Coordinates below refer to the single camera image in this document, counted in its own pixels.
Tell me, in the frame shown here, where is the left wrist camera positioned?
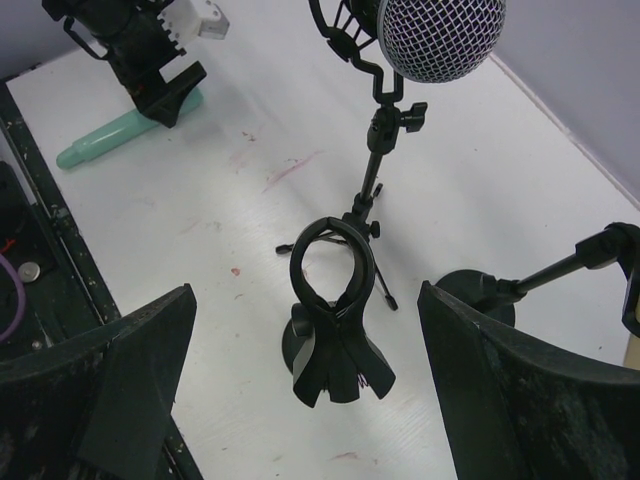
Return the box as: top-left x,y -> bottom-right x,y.
166,0 -> 230,43

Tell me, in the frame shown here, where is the mint green microphone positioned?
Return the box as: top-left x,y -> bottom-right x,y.
55,84 -> 206,172

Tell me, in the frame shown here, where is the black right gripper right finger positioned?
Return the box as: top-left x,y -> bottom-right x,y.
417,282 -> 639,479

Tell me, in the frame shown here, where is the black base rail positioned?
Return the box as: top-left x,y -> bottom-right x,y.
0,79 -> 201,480

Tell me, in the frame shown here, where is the black microphone with silver grille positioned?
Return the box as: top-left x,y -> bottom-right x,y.
347,0 -> 507,84

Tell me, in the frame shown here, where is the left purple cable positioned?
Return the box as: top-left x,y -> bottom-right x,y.
0,254 -> 27,344

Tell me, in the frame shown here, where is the black round-base clip stand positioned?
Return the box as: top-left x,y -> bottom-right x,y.
283,217 -> 396,408

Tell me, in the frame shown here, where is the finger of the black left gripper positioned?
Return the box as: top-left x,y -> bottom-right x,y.
133,62 -> 206,128

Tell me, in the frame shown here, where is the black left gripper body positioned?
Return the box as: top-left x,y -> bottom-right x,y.
41,0 -> 180,100

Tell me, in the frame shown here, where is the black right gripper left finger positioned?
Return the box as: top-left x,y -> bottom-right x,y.
1,284 -> 197,479

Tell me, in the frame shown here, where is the black tripod mic stand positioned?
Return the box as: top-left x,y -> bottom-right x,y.
275,1 -> 428,316

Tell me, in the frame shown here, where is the cream yellow microphone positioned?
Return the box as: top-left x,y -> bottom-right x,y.
622,269 -> 639,370

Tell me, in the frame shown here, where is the black round-base stand, yellow mic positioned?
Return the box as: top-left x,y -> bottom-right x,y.
436,222 -> 639,327

